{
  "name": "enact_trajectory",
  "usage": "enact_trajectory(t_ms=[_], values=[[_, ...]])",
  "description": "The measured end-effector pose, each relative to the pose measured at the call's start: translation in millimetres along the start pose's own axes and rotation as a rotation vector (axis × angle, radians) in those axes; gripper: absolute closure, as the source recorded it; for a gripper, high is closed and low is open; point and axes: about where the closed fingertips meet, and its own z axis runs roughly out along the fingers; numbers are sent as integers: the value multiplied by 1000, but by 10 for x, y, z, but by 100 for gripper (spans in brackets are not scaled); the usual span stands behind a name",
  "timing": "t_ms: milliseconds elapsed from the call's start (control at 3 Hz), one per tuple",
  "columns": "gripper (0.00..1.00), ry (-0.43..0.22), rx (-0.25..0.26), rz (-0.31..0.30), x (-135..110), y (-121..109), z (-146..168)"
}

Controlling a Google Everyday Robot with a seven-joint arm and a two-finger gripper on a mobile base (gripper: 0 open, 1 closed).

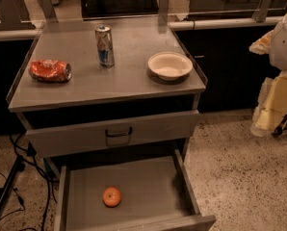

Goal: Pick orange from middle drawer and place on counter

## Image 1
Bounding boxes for grey metal drawer cabinet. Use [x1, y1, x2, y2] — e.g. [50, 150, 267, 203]
[6, 16, 209, 170]

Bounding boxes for open middle grey drawer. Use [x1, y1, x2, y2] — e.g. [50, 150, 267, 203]
[54, 150, 216, 231]

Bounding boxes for white bowl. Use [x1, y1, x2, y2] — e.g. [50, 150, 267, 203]
[147, 52, 193, 81]

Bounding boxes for orange fruit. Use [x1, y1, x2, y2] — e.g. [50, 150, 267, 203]
[102, 187, 122, 208]

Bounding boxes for left metal post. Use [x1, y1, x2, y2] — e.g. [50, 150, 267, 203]
[38, 0, 58, 23]

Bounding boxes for black stand leg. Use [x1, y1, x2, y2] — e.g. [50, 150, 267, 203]
[0, 156, 23, 214]

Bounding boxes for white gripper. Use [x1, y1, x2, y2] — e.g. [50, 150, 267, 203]
[249, 13, 287, 137]

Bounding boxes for middle metal post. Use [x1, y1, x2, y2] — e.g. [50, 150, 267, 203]
[158, 0, 170, 25]

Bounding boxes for black drawer handle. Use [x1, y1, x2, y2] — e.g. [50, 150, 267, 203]
[105, 127, 133, 138]

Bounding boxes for crushed orange soda can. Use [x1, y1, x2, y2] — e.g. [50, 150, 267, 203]
[28, 60, 72, 83]

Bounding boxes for tall silver blue can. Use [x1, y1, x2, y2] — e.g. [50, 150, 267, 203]
[95, 24, 115, 67]

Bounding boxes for top grey drawer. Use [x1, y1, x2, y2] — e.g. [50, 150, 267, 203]
[27, 111, 198, 158]

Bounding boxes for metal post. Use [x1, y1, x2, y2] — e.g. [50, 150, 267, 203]
[38, 0, 58, 23]
[158, 0, 170, 25]
[252, 0, 272, 23]

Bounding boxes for right metal post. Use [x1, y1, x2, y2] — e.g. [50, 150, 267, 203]
[252, 0, 272, 23]

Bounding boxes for black floor cables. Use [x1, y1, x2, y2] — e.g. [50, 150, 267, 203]
[0, 133, 60, 231]

